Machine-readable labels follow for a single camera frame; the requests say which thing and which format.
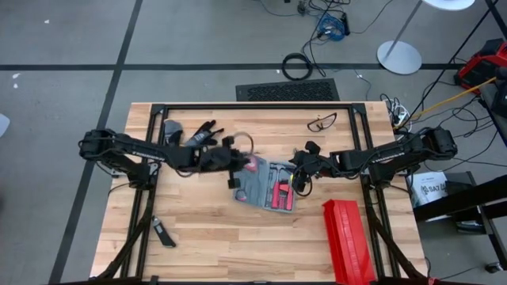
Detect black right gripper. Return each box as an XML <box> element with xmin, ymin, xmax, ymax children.
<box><xmin>288</xmin><ymin>141</ymin><xmax>337</xmax><ymax>195</ymax></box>

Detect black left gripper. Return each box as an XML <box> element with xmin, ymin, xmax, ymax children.
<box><xmin>200</xmin><ymin>136</ymin><xmax>250</xmax><ymax>190</ymax></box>

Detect pink handled claw hammer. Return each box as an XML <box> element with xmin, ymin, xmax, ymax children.
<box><xmin>271</xmin><ymin>161</ymin><xmax>296</xmax><ymax>210</ymax></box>

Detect grey plastic tool case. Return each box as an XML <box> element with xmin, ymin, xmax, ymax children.
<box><xmin>231</xmin><ymin>154</ymin><xmax>299</xmax><ymax>215</ymax></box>

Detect pink handled bit driver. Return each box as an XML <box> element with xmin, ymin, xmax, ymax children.
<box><xmin>287</xmin><ymin>176</ymin><xmax>296</xmax><ymax>211</ymax></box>

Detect red black tool box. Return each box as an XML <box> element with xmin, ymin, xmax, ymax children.
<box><xmin>453</xmin><ymin>38</ymin><xmax>507</xmax><ymax>90</ymax></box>

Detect black work glove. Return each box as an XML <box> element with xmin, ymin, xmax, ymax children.
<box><xmin>184</xmin><ymin>120</ymin><xmax>225</xmax><ymax>148</ymax></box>

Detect clear safety glasses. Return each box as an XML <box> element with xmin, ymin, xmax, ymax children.
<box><xmin>307</xmin><ymin>112</ymin><xmax>338</xmax><ymax>133</ymax></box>

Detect grey work glove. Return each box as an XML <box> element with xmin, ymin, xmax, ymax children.
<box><xmin>163</xmin><ymin>120</ymin><xmax>185</xmax><ymax>146</ymax></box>

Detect red plastic bin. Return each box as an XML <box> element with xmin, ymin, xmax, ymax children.
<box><xmin>322</xmin><ymin>199</ymin><xmax>377</xmax><ymax>285</ymax></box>

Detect black utility knife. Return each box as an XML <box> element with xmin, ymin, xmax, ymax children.
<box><xmin>151</xmin><ymin>215</ymin><xmax>177</xmax><ymax>249</ymax></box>

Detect white power strip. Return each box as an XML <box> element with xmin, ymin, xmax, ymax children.
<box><xmin>390</xmin><ymin>101</ymin><xmax>411</xmax><ymax>127</ymax></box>

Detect white cardboard box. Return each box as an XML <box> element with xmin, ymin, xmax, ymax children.
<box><xmin>410</xmin><ymin>170</ymin><xmax>448</xmax><ymax>207</ymax></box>

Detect black power strip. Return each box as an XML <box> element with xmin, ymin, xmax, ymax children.
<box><xmin>340</xmin><ymin>11</ymin><xmax>352</xmax><ymax>36</ymax></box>

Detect black shelf rack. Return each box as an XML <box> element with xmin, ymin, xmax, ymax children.
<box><xmin>411</xmin><ymin>173</ymin><xmax>507</xmax><ymax>270</ymax></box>

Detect thin black stand pole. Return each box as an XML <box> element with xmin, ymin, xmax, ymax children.
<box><xmin>407</xmin><ymin>6</ymin><xmax>500</xmax><ymax>124</ymax></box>

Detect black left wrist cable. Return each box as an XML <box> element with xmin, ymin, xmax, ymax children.
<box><xmin>233</xmin><ymin>131</ymin><xmax>255</xmax><ymax>156</ymax></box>

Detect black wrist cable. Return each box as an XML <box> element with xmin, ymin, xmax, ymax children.
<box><xmin>233</xmin><ymin>131</ymin><xmax>255</xmax><ymax>156</ymax></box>
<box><xmin>295</xmin><ymin>173</ymin><xmax>314</xmax><ymax>198</ymax></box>

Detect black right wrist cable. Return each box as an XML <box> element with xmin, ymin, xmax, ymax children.
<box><xmin>295</xmin><ymin>173</ymin><xmax>314</xmax><ymax>198</ymax></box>

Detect black aluminium table frame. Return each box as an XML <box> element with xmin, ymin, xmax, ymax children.
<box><xmin>94</xmin><ymin>102</ymin><xmax>429</xmax><ymax>285</ymax></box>

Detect black coiled cable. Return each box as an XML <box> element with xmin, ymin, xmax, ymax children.
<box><xmin>281</xmin><ymin>52</ymin><xmax>314</xmax><ymax>82</ymax></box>

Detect blue coiled cable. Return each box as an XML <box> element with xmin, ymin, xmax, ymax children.
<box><xmin>316</xmin><ymin>13</ymin><xmax>346</xmax><ymax>43</ymax></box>

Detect white round pedestal table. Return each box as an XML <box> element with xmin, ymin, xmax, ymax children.
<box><xmin>375</xmin><ymin>0</ymin><xmax>476</xmax><ymax>76</ymax></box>

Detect yellow floor cable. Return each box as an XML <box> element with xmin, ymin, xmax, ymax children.
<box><xmin>391</xmin><ymin>77</ymin><xmax>497</xmax><ymax>131</ymax></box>

